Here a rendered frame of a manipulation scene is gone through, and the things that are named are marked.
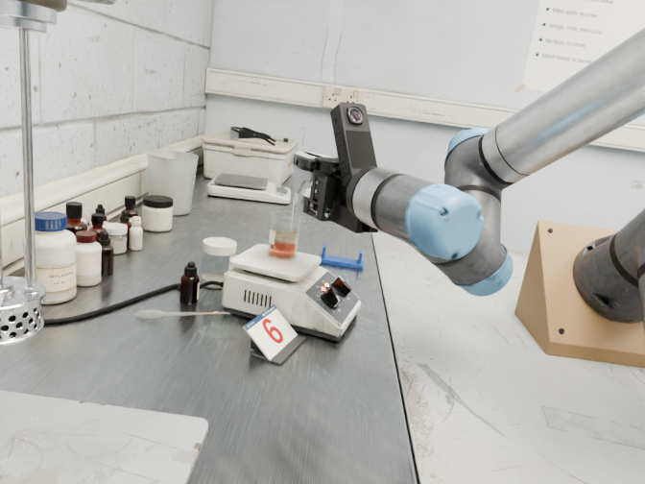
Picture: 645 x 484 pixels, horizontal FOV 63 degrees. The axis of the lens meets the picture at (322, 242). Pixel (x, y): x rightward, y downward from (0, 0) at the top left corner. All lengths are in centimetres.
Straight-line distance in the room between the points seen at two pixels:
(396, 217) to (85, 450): 39
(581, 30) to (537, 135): 176
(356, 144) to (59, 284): 49
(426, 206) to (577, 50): 188
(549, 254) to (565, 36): 149
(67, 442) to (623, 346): 80
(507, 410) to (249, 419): 33
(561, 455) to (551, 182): 181
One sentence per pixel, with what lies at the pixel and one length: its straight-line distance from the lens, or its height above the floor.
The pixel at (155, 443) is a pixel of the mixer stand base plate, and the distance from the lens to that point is 57.
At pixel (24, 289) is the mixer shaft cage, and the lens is 49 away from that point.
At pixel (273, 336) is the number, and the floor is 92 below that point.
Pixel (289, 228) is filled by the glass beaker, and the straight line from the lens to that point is 83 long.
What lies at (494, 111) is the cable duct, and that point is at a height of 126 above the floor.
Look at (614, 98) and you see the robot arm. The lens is 62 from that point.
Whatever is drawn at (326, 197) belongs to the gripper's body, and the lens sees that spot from 71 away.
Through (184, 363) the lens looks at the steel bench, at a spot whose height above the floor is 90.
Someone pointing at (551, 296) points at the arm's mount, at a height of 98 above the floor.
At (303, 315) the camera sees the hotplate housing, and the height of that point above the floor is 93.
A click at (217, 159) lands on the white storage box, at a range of 190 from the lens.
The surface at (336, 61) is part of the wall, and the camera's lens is 222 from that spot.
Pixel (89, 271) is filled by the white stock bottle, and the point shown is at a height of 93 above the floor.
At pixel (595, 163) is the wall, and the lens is 246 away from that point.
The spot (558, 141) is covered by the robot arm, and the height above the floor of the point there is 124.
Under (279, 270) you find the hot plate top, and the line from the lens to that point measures 81.
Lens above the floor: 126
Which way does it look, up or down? 16 degrees down
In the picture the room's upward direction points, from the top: 8 degrees clockwise
